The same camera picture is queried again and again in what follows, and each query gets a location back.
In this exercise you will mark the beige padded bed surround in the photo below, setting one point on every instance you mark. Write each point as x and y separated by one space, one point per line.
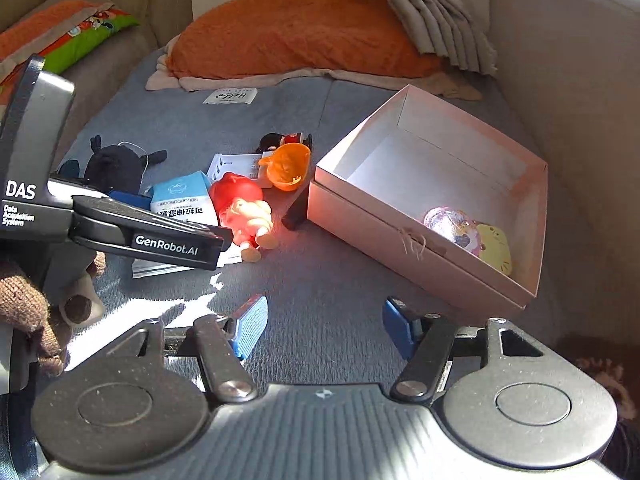
575 85

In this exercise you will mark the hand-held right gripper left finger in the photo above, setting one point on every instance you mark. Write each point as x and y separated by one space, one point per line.
249 329

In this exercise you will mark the orange plastic cup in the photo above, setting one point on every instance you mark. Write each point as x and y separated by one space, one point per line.
287 165

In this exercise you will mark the clear glitter ball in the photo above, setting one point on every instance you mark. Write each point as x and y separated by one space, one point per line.
445 222

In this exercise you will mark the white rectangular box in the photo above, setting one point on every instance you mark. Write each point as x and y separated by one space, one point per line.
235 165

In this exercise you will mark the black and red figurine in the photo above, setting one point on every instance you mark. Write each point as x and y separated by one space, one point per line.
280 140

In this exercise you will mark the white fabric label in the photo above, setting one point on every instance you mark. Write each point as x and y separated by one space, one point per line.
231 96

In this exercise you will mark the orange blanket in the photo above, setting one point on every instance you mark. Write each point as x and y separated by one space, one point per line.
300 30

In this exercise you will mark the pink cardboard box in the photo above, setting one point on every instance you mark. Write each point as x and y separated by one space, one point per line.
400 230

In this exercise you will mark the yellow cartoon toy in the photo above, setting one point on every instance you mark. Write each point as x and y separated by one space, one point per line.
495 250

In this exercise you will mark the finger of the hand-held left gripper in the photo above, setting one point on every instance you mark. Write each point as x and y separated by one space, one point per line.
165 240
131 201

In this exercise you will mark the blue tissue pack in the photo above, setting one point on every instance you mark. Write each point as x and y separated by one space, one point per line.
180 195

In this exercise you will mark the grey folded blanket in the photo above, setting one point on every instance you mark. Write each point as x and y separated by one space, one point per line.
440 10

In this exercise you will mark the person's left hand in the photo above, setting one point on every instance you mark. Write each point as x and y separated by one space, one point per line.
22 300

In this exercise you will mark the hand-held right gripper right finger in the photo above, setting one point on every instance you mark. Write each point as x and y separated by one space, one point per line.
400 329

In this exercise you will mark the red doll figure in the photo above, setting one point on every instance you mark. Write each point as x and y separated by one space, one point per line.
240 205

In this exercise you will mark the green printed pillow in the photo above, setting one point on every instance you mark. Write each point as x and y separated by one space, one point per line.
75 40

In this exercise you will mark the black plush toy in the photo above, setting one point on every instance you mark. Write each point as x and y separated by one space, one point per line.
117 165

